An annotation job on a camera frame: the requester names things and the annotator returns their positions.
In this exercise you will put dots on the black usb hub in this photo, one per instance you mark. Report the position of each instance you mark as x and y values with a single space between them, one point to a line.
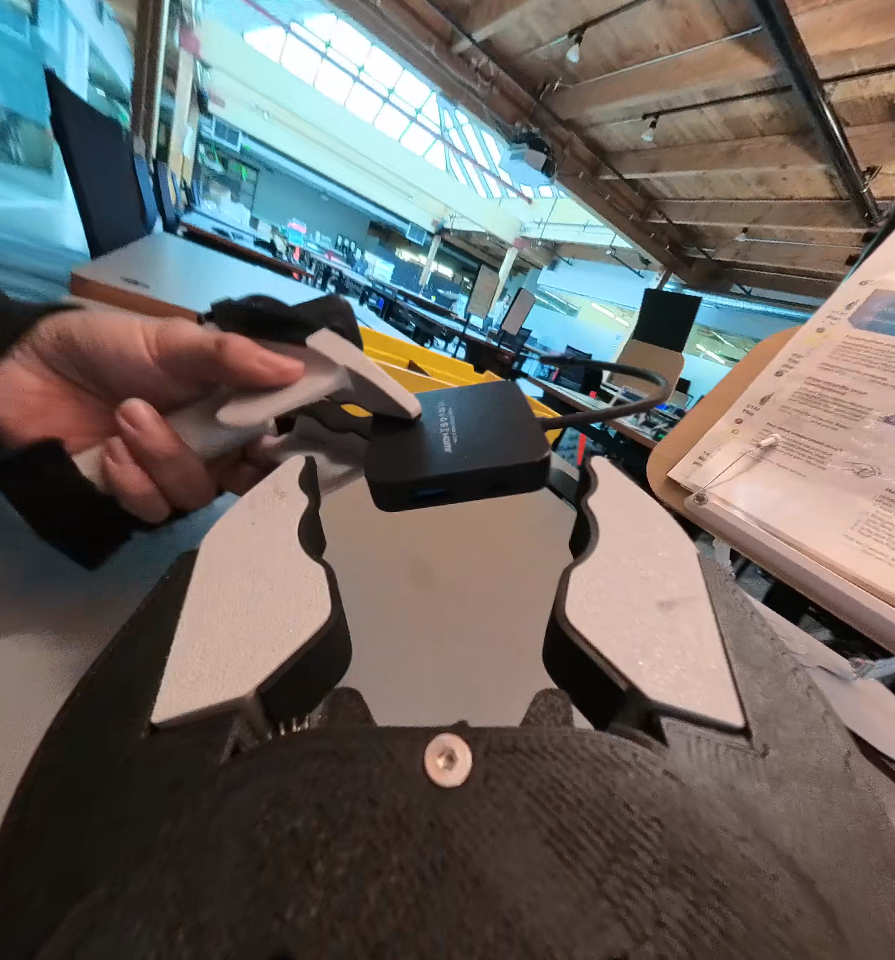
462 435

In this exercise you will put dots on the ceiling projector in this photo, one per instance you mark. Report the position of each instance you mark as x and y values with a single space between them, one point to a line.
530 159

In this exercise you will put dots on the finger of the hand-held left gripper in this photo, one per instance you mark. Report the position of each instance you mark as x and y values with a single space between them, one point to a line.
365 379
331 457

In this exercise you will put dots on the white table with wood edge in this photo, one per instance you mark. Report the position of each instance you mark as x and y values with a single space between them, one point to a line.
192 274

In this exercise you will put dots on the wooden display board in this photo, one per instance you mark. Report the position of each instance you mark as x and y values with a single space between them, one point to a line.
717 382

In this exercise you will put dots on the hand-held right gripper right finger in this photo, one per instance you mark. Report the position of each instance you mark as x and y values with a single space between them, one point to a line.
642 622

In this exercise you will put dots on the grey paper tag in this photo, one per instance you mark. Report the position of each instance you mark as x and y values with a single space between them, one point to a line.
875 712

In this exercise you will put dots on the black upright panel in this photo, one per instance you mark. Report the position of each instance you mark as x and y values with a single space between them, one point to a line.
99 172

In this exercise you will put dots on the yellow plastic bin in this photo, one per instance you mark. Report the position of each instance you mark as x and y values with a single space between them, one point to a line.
410 364

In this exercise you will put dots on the printed instruction sheet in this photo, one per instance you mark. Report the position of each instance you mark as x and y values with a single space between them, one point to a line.
830 450

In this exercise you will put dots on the person's left hand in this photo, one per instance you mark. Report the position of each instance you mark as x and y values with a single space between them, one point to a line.
95 375

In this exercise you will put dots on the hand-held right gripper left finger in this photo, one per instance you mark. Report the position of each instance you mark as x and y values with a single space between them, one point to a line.
245 615

